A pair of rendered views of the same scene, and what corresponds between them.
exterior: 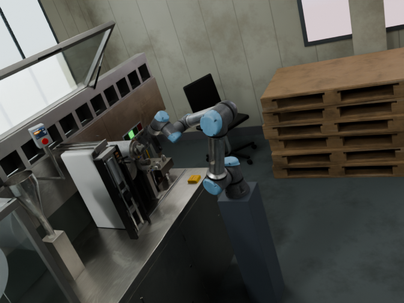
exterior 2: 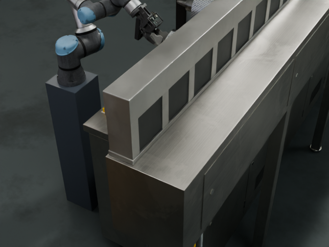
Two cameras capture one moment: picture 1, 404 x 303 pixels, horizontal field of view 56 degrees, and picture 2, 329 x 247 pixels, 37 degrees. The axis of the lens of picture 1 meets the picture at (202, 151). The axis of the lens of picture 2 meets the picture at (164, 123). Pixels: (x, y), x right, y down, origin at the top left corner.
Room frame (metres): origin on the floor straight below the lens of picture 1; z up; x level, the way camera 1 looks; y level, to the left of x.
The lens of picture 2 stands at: (4.20, 0.33, 2.36)
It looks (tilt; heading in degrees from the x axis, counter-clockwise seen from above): 39 degrees down; 179
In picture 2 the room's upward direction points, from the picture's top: 1 degrees counter-clockwise
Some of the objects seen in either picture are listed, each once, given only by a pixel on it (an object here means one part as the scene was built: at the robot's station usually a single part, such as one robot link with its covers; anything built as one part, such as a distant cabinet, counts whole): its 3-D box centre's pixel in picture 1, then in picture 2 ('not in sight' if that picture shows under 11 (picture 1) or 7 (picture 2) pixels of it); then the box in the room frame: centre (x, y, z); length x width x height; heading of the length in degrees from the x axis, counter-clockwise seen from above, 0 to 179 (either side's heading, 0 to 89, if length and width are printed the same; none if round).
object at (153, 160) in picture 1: (144, 168); not in sight; (2.49, 0.43, 1.00); 0.40 x 0.16 x 0.06; 57
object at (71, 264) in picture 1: (50, 233); not in sight; (1.70, 0.87, 1.19); 0.14 x 0.14 x 0.57
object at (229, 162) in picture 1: (229, 169); (68, 50); (1.97, -0.12, 1.07); 0.13 x 0.12 x 0.14; 132
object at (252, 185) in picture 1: (254, 246); (81, 142); (1.97, -0.13, 0.45); 0.20 x 0.20 x 0.90; 59
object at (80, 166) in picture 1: (91, 191); not in sight; (2.06, 0.70, 1.17); 0.34 x 0.05 x 0.54; 57
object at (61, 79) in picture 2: (235, 184); (70, 70); (1.97, -0.13, 0.95); 0.15 x 0.15 x 0.10
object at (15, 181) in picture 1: (20, 183); not in sight; (1.70, 0.87, 1.50); 0.14 x 0.14 x 0.06
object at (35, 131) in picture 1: (41, 136); not in sight; (1.80, 0.71, 1.66); 0.07 x 0.07 x 0.10; 32
